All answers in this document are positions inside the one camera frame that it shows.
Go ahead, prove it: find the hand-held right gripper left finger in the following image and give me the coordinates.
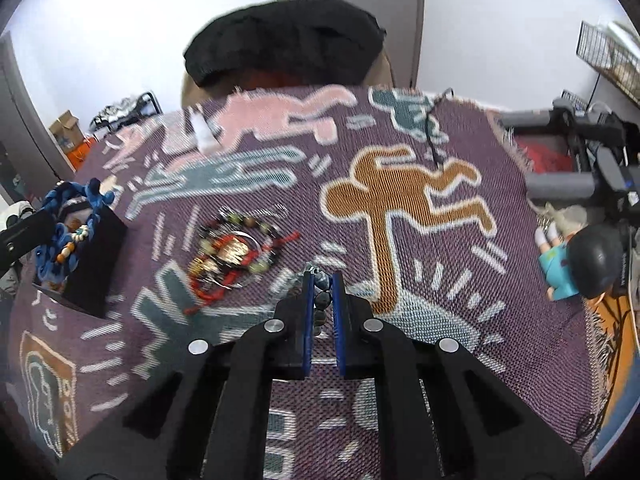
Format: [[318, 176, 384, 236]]
[[57, 272, 316, 480]]

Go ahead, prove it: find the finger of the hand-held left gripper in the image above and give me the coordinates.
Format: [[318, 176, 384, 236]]
[[0, 208, 57, 282]]

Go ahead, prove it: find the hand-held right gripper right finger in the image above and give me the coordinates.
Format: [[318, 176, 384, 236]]
[[331, 270, 587, 480]]

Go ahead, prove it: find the dark beaded bracelet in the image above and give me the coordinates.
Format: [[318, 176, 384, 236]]
[[302, 262, 334, 337]]

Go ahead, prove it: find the black jewelry box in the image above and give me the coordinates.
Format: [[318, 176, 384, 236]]
[[32, 204, 129, 320]]

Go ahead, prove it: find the pile of beaded jewelry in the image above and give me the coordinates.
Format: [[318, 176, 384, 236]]
[[184, 209, 302, 317]]

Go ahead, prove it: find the orange bag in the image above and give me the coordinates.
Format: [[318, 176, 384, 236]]
[[69, 137, 99, 172]]

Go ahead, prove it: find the grey cabinet door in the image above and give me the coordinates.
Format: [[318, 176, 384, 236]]
[[0, 31, 77, 207]]

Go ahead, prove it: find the cardboard box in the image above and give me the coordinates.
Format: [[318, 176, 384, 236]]
[[48, 109, 86, 154]]

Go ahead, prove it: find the printed woven blanket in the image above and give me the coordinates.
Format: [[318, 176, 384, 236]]
[[0, 84, 622, 480]]

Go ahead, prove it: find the heap of patterned clothes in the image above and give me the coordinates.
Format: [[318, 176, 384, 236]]
[[89, 91, 164, 134]]

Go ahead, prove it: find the grey plush toy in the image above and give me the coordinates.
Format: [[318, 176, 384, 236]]
[[529, 201, 589, 242]]

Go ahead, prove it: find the tan chair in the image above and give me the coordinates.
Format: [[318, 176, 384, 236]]
[[180, 49, 397, 109]]

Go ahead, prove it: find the black-haired doll in blue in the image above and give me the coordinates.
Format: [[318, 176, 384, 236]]
[[534, 222, 637, 302]]

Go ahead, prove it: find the red cloth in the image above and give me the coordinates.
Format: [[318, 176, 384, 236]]
[[514, 134, 574, 174]]

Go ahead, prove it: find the black knit cloth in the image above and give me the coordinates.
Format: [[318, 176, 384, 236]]
[[183, 0, 387, 89]]

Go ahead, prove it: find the orange and blue mat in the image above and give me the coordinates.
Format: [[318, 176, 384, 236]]
[[584, 289, 640, 467]]

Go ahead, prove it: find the black and grey machine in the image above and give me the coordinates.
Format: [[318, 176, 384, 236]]
[[499, 97, 640, 227]]

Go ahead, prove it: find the blue braided rope necklace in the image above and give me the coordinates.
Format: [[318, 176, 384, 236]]
[[34, 179, 119, 282]]

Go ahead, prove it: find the white and orange bead bracelet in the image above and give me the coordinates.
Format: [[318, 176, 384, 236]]
[[56, 226, 92, 264]]

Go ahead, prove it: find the black cable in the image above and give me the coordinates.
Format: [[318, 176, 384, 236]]
[[421, 88, 454, 167]]

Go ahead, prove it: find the black wire rack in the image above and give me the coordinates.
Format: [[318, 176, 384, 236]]
[[577, 19, 640, 107]]

